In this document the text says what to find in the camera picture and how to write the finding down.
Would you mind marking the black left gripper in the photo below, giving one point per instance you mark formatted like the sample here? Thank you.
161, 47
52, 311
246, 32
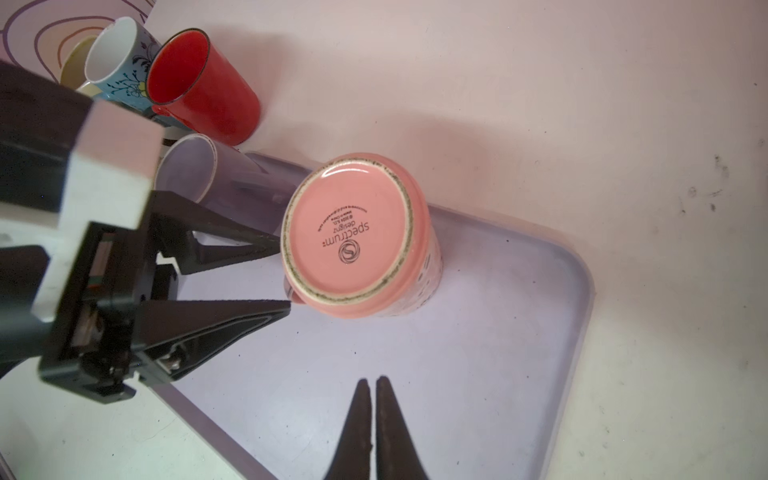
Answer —
110, 330

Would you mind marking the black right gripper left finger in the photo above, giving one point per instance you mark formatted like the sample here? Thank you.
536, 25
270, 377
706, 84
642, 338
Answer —
352, 457

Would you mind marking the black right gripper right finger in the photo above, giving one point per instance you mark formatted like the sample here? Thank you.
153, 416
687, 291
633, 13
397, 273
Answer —
396, 455

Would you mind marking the purple mug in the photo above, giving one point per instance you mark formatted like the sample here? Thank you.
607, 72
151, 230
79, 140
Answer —
236, 185

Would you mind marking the pink patterned mug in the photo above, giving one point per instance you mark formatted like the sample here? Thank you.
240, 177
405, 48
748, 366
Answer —
357, 240

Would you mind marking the red mug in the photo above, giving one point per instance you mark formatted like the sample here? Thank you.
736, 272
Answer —
191, 81

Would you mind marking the blue flowered mug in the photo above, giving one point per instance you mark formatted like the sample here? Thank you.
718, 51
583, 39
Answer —
119, 61

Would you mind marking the beige speckled mug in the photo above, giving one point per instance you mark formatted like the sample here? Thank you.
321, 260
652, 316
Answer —
73, 70

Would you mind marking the lavender plastic tray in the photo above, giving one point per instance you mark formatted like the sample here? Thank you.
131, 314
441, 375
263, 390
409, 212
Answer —
480, 372

